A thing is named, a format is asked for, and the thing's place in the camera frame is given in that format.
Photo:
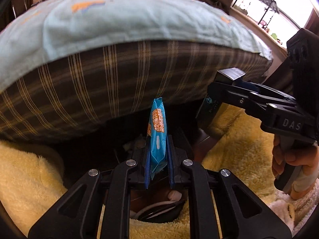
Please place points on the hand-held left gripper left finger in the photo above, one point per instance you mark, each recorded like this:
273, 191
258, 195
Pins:
147, 164

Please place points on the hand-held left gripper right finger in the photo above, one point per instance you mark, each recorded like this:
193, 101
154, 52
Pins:
171, 164

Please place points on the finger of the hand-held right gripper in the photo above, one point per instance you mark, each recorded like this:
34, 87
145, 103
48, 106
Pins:
231, 94
251, 86

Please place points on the blue snack packet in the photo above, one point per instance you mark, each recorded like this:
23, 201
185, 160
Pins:
157, 129

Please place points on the person's right hand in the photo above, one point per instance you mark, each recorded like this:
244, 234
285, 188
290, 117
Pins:
301, 159

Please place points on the white plastic item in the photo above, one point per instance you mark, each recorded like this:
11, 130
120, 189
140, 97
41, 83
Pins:
174, 195

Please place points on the green frog plush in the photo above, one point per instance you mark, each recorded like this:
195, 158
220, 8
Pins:
273, 34

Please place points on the black metal rack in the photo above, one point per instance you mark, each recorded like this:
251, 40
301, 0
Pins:
259, 1

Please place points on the window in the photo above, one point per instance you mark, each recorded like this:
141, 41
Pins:
286, 2

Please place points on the brown plaid bed sheet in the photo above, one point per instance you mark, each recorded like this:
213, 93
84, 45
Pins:
112, 79

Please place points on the yellow fleece garment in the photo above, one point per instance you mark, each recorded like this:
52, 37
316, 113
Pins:
25, 176

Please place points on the light blue printed blanket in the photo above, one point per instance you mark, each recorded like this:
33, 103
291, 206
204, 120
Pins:
124, 22

